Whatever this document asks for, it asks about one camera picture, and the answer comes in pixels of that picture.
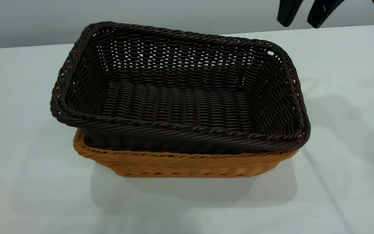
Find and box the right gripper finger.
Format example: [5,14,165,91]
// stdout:
[306,0,345,29]
[277,0,304,28]

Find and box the dark brown wicker basket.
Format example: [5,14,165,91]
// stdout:
[50,21,311,155]

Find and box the light brown wicker basket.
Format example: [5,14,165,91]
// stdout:
[73,128,299,178]

